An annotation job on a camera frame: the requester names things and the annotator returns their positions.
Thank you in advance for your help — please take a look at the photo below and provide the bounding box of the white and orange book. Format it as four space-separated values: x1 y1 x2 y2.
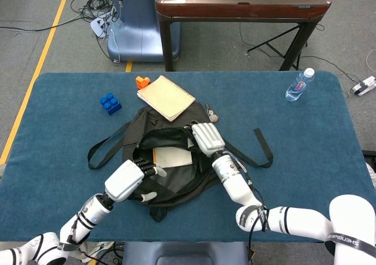
152 147 194 169

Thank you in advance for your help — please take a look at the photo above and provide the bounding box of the blue felt table cloth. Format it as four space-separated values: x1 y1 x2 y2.
0 71 372 244

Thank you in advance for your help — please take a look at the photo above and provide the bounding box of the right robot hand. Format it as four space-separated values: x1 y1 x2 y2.
184 122 226 157

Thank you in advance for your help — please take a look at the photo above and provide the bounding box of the blue toy building brick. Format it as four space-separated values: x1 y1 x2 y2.
99 92 123 116

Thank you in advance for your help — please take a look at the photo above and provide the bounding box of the blue-grey machine pedestal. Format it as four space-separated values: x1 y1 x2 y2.
106 0 182 63

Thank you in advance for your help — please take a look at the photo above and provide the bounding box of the small brown hair clip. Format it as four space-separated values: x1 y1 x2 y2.
206 103 219 122

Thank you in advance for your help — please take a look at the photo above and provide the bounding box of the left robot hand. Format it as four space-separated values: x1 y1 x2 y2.
104 158 167 203

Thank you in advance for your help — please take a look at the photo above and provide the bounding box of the clear plastic water bottle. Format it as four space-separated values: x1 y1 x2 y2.
284 68 315 102

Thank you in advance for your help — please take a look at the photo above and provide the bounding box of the black fabric backpack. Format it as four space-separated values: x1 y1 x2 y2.
87 102 274 222

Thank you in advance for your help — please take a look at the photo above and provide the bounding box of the orange toy building brick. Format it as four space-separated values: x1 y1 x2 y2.
135 76 151 90

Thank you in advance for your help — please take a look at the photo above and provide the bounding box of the white power strip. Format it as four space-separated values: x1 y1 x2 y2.
89 12 118 38
351 76 376 97

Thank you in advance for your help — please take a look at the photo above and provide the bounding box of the black floor cable tangle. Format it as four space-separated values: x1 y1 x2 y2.
75 0 118 22

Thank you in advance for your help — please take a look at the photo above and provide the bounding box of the beige spiral notebook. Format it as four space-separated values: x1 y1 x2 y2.
136 75 196 122

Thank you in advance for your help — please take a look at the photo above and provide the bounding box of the blue-grey robot torso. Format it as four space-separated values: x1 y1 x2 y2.
122 241 250 265

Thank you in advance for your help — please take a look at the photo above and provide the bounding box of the brown mahjong table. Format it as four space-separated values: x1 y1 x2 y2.
155 0 333 72

